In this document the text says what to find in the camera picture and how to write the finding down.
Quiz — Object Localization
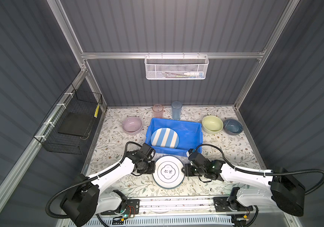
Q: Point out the floral table mat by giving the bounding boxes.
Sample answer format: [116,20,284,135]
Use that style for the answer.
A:
[86,106,266,198]

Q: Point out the yellow tag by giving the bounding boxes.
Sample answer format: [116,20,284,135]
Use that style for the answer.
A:
[94,104,100,118]

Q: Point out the black pad in basket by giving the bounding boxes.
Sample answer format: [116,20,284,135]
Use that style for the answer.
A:
[58,113,93,137]

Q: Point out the dark blue ceramic bowl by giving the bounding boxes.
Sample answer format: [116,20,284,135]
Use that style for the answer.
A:
[223,118,244,135]

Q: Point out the green ceramic bowl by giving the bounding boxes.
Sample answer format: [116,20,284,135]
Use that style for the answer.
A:
[202,115,224,134]

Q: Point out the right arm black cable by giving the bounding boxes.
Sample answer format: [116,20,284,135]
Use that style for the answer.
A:
[194,143,324,196]

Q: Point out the black wire basket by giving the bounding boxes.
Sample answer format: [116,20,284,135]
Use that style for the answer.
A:
[34,86,103,155]

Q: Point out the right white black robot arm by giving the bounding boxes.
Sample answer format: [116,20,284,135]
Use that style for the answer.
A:
[182,149,305,217]

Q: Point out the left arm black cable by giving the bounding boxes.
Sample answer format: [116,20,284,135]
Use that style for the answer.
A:
[45,141,143,219]

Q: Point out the white wire mesh basket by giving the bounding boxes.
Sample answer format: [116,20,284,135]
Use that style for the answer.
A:
[144,54,209,80]

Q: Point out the blue plastic bin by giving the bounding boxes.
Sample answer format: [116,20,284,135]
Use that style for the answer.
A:
[145,118,203,157]

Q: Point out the pens in mesh basket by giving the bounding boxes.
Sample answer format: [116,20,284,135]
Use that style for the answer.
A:
[162,72,205,79]

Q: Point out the blue translucent cup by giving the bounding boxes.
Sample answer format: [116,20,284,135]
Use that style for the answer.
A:
[171,101,183,120]

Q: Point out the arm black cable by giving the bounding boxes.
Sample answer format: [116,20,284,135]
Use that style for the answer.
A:
[45,141,143,219]
[194,143,324,196]

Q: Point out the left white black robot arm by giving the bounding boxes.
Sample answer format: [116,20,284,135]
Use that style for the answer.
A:
[60,142,156,227]

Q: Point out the pink translucent cup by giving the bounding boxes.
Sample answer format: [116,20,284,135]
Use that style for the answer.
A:
[152,104,164,118]

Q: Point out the pink ceramic bowl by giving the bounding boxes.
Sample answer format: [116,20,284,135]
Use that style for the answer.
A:
[122,116,143,135]

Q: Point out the white plate blue rim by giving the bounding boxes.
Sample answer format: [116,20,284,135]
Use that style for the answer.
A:
[152,156,185,190]

